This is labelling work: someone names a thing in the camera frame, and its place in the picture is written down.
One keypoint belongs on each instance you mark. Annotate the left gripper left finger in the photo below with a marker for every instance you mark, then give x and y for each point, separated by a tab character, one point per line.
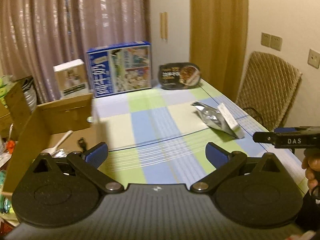
87	165

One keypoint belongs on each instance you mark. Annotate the small white product box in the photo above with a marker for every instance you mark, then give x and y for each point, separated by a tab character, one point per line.
71	78

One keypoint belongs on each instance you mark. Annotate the blue milk carton box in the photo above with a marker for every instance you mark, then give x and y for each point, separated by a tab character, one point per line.
119	68

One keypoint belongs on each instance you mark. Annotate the beige wall switch plates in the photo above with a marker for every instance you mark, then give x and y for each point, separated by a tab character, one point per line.
271	41

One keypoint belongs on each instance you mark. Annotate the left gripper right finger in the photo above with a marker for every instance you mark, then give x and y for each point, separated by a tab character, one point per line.
227	165

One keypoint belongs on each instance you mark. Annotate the black instant rice bowl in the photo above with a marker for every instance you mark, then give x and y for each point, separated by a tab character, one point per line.
179	75

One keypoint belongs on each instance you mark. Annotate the brown door curtain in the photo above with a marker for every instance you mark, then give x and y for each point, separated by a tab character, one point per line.
218	35

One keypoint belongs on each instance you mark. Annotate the brown cardboard box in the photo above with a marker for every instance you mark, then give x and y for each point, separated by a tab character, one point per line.
46	126

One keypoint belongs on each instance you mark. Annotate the silver foil pouch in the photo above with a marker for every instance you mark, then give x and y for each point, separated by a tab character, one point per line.
212	118

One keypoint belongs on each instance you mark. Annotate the beige plastic spoon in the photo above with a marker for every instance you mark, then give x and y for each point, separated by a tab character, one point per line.
52	150

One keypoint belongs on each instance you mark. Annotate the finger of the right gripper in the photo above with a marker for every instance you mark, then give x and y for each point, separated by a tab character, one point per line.
265	137
284	129

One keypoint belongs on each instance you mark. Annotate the white green medicine box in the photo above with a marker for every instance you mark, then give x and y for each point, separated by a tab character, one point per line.
231	121

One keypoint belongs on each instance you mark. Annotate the checked blue green tablecloth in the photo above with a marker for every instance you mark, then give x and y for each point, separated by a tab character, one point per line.
156	136

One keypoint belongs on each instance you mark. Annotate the woven wicker chair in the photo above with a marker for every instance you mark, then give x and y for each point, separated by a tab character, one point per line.
268	89

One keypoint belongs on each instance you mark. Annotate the person's right hand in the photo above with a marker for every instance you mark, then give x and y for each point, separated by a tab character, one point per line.
311	166

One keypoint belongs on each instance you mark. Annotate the pink shiny curtain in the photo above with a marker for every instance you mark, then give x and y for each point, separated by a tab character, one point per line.
37	35

